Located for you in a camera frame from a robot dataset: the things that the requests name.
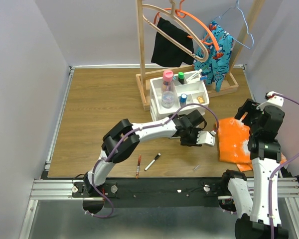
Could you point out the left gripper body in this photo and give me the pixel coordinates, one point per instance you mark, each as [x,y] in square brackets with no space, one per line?
[189,139]

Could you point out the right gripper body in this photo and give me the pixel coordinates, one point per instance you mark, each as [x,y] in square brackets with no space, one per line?
[254,115]

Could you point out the black cap white marker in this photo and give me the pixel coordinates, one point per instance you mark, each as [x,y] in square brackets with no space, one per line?
[153,161]

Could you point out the blue cap clear tube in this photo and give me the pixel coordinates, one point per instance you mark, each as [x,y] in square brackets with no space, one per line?
[183,99]

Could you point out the red pen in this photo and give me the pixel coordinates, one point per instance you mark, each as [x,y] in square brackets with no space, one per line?
[138,166]

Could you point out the black green highlighter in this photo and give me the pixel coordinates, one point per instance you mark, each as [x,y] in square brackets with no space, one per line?
[181,77]

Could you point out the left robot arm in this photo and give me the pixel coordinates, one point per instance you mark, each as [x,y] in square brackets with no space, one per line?
[120,142]

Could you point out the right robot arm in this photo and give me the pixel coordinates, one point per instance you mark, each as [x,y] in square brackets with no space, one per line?
[258,211]

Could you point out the wooden clothes rack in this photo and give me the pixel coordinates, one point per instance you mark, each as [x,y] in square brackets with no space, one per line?
[229,85]

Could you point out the orange white tie-dye cloth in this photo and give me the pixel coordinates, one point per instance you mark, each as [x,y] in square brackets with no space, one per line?
[233,143]

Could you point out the small yellow eraser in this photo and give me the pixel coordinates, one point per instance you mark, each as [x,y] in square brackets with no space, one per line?
[200,100]

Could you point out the white plastic drawer organizer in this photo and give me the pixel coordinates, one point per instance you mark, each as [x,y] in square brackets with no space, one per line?
[189,93]

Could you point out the pink lid pencil tube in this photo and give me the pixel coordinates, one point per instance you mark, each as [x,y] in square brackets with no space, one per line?
[167,79]

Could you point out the blue fish print garment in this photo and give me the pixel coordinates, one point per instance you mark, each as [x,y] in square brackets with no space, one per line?
[217,65]

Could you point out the black shorts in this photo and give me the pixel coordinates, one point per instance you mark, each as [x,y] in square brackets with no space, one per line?
[165,53]

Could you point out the beige wooden hanger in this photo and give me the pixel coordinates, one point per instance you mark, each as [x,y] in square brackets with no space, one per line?
[198,53]

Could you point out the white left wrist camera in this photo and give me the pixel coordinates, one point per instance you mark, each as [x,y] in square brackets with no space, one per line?
[205,137]

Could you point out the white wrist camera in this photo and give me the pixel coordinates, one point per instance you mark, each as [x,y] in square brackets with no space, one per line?
[205,137]
[272,99]

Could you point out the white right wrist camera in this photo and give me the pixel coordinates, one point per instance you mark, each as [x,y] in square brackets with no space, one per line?
[272,99]

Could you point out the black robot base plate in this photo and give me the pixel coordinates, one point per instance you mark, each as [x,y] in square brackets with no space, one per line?
[156,193]

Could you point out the aluminium frame rails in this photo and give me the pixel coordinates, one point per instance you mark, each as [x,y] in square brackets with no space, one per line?
[93,94]

